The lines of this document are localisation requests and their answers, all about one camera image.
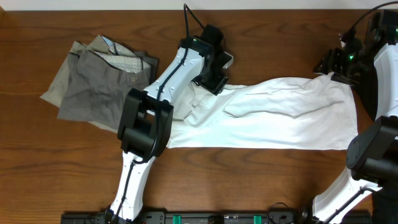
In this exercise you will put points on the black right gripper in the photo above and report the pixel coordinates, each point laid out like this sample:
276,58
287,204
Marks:
331,62

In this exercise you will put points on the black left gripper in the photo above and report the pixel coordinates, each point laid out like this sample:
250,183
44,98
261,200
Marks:
214,82

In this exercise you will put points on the white t-shirt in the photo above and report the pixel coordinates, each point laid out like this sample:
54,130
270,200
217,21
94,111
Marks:
282,113

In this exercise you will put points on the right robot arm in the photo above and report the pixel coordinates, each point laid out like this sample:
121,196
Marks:
369,67

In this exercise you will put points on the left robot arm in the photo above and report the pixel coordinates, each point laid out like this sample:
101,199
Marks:
146,120

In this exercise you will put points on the black garment with red trim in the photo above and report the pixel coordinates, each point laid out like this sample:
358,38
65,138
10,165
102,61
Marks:
369,98

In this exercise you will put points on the grey folded shorts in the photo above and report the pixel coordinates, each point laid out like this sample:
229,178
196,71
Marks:
99,79

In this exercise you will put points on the beige folded garment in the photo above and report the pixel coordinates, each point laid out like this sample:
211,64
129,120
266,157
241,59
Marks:
59,85

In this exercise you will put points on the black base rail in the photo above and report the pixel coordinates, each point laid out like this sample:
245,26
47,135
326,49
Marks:
276,216

